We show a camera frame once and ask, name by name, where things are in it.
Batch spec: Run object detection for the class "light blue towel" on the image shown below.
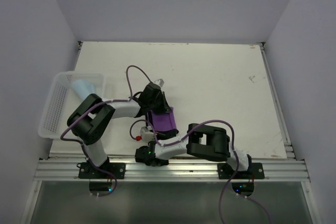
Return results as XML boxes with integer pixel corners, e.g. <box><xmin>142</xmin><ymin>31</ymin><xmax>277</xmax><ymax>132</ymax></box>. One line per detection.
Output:
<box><xmin>71</xmin><ymin>79</ymin><xmax>96</xmax><ymax>101</ymax></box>

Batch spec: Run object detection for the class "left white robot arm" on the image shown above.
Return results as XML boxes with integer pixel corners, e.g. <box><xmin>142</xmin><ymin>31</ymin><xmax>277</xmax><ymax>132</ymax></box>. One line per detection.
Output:
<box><xmin>61</xmin><ymin>81</ymin><xmax>178</xmax><ymax>178</ymax></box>

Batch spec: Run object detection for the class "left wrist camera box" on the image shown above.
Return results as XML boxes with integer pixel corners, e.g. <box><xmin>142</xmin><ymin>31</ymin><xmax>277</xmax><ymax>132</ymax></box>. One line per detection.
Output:
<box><xmin>154</xmin><ymin>79</ymin><xmax>164</xmax><ymax>88</ymax></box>

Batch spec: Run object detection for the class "aluminium mounting rail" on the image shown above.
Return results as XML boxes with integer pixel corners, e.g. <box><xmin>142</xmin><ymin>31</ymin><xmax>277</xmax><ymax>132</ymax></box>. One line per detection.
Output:
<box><xmin>33</xmin><ymin>155</ymin><xmax>310</xmax><ymax>182</ymax></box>

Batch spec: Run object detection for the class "dark grey towel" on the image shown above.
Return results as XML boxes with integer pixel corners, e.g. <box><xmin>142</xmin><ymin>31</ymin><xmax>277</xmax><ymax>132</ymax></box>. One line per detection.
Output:
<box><xmin>145</xmin><ymin>107</ymin><xmax>179</xmax><ymax>140</ymax></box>

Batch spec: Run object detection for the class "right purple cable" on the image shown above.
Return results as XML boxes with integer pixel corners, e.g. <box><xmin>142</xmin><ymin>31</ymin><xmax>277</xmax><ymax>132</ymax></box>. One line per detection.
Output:
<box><xmin>129</xmin><ymin>119</ymin><xmax>271</xmax><ymax>224</ymax></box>

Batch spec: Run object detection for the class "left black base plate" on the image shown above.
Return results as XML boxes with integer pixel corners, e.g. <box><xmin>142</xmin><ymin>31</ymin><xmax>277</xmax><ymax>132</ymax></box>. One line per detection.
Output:
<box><xmin>76</xmin><ymin>162</ymin><xmax>126</xmax><ymax>179</ymax></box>

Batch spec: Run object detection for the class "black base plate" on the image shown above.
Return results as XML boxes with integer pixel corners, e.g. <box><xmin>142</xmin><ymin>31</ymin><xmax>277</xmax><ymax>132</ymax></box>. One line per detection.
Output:
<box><xmin>76</xmin><ymin>162</ymin><xmax>126</xmax><ymax>179</ymax></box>
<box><xmin>217</xmin><ymin>163</ymin><xmax>265</xmax><ymax>179</ymax></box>

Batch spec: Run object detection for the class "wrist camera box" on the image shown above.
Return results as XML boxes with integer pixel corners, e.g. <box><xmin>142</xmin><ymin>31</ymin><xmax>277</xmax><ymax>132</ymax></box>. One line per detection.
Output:
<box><xmin>135</xmin><ymin>126</ymin><xmax>155</xmax><ymax>143</ymax></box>
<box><xmin>154</xmin><ymin>79</ymin><xmax>164</xmax><ymax>88</ymax></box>

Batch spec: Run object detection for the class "white plastic basket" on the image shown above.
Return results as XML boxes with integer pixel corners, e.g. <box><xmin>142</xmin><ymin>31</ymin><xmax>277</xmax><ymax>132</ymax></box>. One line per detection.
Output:
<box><xmin>38</xmin><ymin>71</ymin><xmax>106</xmax><ymax>139</ymax></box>

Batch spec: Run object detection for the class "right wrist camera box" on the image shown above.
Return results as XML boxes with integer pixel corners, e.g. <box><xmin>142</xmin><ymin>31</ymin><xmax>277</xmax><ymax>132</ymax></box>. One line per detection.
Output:
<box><xmin>135</xmin><ymin>126</ymin><xmax>155</xmax><ymax>143</ymax></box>

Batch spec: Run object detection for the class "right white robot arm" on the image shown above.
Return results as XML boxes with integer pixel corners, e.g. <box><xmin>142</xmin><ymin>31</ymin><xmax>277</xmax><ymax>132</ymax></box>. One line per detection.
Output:
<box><xmin>135</xmin><ymin>121</ymin><xmax>253</xmax><ymax>178</ymax></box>

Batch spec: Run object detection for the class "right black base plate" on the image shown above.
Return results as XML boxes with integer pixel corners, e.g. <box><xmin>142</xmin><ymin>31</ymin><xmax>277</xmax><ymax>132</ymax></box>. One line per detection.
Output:
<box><xmin>217</xmin><ymin>163</ymin><xmax>265</xmax><ymax>179</ymax></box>

